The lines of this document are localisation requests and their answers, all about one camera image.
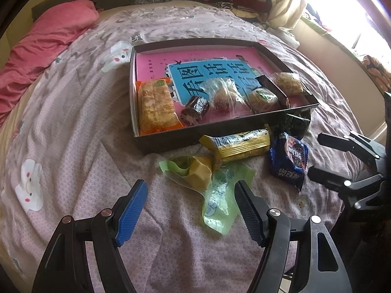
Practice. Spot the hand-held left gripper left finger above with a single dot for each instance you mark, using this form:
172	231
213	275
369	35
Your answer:
131	216

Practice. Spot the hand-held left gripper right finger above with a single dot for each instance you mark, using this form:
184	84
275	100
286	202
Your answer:
252	216

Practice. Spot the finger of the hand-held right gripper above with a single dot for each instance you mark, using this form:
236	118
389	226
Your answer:
336	142
326	178

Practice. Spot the green plastic bag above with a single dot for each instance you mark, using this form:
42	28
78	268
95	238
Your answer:
223	201

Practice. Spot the blue cookie packet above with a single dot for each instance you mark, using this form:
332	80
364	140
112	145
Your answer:
288	161

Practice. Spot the yellow wafer packet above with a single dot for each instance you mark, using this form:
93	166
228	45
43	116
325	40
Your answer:
241	149

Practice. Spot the dark cardboard box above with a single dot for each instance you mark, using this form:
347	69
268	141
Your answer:
171	142

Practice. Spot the round cookie green label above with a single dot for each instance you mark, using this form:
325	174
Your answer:
262	99

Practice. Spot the chocolate bar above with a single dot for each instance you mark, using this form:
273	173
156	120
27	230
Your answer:
268	84

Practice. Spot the orange cracker packet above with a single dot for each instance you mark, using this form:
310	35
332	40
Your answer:
155	106

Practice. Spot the pastry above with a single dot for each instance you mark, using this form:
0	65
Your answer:
223	96
288	82

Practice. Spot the black snack packet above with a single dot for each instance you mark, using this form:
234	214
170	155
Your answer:
294	123

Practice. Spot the orange patterned cloth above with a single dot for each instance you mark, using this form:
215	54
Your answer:
374	70

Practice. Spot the yellow wrapper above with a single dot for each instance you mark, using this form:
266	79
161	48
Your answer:
200	171

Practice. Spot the floral bedspread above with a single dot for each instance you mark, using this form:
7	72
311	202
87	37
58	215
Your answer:
76	128

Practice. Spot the dark wrapped small cake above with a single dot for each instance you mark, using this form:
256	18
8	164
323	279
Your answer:
195	110

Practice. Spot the window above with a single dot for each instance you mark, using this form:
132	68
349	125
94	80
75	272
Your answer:
351	12

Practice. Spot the cream curtain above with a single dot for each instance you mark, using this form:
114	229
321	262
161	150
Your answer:
287	0

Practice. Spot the pink book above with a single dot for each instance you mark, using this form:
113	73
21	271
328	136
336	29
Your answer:
189	76

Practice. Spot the pink quilt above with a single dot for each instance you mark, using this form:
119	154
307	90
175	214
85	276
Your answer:
45	36

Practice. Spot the dark headboard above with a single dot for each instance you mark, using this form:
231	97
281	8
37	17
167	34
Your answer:
122	1

